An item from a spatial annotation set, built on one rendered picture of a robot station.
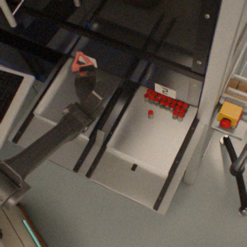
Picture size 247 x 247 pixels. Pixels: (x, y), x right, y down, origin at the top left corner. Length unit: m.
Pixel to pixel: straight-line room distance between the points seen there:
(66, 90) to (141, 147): 0.41
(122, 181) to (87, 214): 0.92
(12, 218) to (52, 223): 0.31
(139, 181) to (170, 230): 0.89
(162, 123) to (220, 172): 0.96
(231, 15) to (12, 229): 1.60
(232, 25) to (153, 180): 0.69
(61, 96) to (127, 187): 0.49
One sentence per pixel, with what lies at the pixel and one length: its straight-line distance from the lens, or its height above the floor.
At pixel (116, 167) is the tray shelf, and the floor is 0.88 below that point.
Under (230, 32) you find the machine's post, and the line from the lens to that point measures 1.14.
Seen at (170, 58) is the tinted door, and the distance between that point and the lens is 1.37.
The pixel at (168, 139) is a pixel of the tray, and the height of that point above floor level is 0.88.
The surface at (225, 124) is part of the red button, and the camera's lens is 1.52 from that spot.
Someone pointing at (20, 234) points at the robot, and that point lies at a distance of 2.23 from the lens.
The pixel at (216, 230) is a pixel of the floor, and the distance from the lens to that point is 2.43.
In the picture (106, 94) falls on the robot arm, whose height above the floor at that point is 1.36.
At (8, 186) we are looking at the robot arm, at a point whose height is 1.58.
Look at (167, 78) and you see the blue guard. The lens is 1.46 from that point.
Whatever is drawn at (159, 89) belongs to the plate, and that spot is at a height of 1.02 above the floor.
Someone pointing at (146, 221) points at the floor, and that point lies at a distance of 2.42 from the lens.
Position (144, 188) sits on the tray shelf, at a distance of 1.55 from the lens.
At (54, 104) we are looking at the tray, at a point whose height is 0.88.
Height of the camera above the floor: 2.38
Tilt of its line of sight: 65 degrees down
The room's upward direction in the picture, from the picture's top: 10 degrees counter-clockwise
